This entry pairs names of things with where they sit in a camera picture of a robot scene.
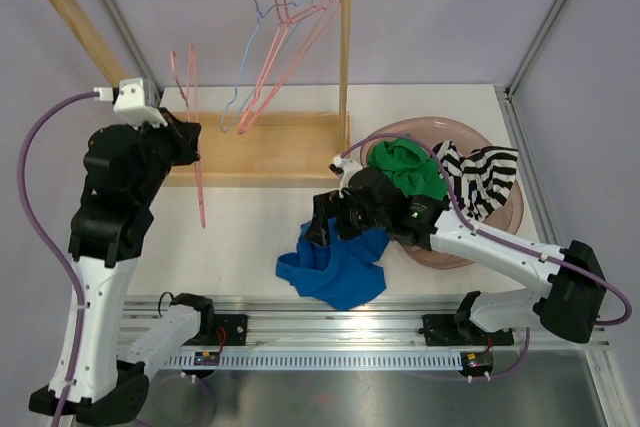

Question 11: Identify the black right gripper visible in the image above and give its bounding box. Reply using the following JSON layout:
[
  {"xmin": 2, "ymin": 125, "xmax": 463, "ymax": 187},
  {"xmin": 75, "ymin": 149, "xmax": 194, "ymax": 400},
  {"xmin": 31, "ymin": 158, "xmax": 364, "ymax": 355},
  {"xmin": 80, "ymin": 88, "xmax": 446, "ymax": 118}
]
[{"xmin": 306, "ymin": 188, "xmax": 390, "ymax": 246}]

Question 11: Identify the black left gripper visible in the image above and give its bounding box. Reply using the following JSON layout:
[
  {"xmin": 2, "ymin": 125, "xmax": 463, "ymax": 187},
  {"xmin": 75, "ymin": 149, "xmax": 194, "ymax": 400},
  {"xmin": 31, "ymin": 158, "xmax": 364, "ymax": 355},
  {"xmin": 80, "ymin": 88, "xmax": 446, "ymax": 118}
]
[{"xmin": 129, "ymin": 106, "xmax": 201, "ymax": 205}]

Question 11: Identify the blue tank top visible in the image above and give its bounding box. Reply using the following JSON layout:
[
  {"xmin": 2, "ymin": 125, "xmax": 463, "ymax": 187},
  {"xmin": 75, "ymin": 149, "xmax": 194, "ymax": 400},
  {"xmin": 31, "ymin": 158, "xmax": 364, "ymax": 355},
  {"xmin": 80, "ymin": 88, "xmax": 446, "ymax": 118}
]
[{"xmin": 275, "ymin": 220, "xmax": 390, "ymax": 311}]

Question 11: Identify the green tank top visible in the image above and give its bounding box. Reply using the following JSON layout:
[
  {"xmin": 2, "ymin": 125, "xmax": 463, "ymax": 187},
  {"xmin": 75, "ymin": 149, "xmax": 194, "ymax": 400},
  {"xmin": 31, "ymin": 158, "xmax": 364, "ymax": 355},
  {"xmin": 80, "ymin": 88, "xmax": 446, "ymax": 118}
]
[{"xmin": 367, "ymin": 138, "xmax": 448, "ymax": 200}]

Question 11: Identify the pink wire hanger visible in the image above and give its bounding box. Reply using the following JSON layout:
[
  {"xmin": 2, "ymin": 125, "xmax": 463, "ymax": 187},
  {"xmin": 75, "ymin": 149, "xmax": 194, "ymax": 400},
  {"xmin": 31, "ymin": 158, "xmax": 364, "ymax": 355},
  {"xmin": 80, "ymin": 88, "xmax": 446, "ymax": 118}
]
[{"xmin": 237, "ymin": 0, "xmax": 342, "ymax": 136}]

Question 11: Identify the black white striped tank top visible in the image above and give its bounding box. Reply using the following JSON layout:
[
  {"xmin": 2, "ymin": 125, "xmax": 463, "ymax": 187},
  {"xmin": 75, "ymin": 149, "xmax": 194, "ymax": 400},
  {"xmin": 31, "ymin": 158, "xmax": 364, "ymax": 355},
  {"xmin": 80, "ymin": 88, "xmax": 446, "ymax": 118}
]
[{"xmin": 433, "ymin": 140, "xmax": 519, "ymax": 222}]

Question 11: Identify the light blue wire hanger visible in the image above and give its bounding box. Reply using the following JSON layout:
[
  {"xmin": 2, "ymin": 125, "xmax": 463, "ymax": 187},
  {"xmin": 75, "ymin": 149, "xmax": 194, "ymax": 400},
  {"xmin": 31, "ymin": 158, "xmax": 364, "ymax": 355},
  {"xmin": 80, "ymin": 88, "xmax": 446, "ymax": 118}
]
[{"xmin": 219, "ymin": 0, "xmax": 313, "ymax": 133}]

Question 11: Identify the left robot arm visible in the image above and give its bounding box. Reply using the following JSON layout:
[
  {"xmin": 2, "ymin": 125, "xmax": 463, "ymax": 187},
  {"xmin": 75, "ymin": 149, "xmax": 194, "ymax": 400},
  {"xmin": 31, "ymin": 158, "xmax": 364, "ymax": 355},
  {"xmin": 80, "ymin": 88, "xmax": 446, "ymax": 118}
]
[{"xmin": 28, "ymin": 108, "xmax": 216, "ymax": 426}]

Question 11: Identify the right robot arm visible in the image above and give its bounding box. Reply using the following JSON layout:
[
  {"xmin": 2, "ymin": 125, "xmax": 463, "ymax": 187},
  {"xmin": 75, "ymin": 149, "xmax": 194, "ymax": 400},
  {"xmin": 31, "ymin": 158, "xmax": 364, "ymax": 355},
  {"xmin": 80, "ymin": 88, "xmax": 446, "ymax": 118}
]
[{"xmin": 305, "ymin": 166, "xmax": 605, "ymax": 344}]

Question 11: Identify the wooden clothes rack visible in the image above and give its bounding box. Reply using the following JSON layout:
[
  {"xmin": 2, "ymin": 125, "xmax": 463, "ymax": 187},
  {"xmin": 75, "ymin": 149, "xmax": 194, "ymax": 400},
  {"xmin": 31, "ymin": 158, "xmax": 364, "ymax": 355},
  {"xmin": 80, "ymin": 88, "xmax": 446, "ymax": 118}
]
[{"xmin": 49, "ymin": 0, "xmax": 352, "ymax": 188}]

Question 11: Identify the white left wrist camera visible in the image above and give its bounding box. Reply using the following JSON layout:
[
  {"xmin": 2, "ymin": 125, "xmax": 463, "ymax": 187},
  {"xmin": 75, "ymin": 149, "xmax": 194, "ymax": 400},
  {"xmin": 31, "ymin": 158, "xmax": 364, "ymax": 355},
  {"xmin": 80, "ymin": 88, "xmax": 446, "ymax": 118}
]
[{"xmin": 93, "ymin": 77, "xmax": 167, "ymax": 129}]

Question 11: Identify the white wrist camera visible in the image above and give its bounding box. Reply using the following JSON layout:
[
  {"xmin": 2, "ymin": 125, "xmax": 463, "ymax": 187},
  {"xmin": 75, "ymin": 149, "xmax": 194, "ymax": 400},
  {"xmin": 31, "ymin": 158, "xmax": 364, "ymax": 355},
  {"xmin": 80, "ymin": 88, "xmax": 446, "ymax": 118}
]
[
  {"xmin": 93, "ymin": 77, "xmax": 167, "ymax": 129},
  {"xmin": 329, "ymin": 155, "xmax": 363, "ymax": 198}
]

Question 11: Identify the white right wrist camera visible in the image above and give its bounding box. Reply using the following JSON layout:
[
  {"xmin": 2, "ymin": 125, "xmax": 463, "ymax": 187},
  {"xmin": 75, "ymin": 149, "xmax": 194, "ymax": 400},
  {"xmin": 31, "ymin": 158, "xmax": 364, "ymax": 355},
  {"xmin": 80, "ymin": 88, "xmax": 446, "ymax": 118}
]
[{"xmin": 329, "ymin": 155, "xmax": 363, "ymax": 198}]

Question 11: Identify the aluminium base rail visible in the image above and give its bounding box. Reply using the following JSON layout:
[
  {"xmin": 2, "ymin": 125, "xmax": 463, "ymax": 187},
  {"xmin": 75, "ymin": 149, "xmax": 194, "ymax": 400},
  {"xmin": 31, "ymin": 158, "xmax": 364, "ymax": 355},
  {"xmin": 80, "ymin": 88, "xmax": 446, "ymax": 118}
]
[{"xmin": 117, "ymin": 296, "xmax": 611, "ymax": 372}]

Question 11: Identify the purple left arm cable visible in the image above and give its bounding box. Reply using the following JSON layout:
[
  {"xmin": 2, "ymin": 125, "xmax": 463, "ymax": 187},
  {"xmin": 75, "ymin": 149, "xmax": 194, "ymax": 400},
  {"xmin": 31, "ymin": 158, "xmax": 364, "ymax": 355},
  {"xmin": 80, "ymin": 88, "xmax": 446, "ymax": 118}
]
[{"xmin": 16, "ymin": 90, "xmax": 101, "ymax": 427}]

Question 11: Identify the purple cable loop on floor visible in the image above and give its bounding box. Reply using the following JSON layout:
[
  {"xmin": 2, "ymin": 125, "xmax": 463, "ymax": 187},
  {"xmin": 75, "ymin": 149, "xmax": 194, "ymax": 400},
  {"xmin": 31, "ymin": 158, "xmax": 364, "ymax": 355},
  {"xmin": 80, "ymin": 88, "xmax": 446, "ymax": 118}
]
[{"xmin": 137, "ymin": 374, "xmax": 215, "ymax": 427}]

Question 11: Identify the aluminium frame post left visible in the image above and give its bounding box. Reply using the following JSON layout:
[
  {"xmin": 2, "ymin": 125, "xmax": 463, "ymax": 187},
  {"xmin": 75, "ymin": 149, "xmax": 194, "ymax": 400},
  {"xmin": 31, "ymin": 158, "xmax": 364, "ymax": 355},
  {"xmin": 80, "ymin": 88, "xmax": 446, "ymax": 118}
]
[{"xmin": 100, "ymin": 0, "xmax": 164, "ymax": 94}]

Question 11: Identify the aluminium frame post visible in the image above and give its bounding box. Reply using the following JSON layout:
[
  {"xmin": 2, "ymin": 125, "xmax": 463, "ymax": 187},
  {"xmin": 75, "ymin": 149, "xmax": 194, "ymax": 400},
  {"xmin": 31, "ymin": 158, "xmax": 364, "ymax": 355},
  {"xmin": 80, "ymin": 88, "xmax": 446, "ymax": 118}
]
[
  {"xmin": 504, "ymin": 0, "xmax": 571, "ymax": 102},
  {"xmin": 100, "ymin": 0, "xmax": 164, "ymax": 94}
]

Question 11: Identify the aluminium frame post right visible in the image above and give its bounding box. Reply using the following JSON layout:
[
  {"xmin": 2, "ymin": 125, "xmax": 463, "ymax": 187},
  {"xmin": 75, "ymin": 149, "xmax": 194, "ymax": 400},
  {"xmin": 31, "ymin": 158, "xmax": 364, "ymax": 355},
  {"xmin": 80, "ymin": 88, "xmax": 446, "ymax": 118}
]
[{"xmin": 504, "ymin": 0, "xmax": 571, "ymax": 102}]

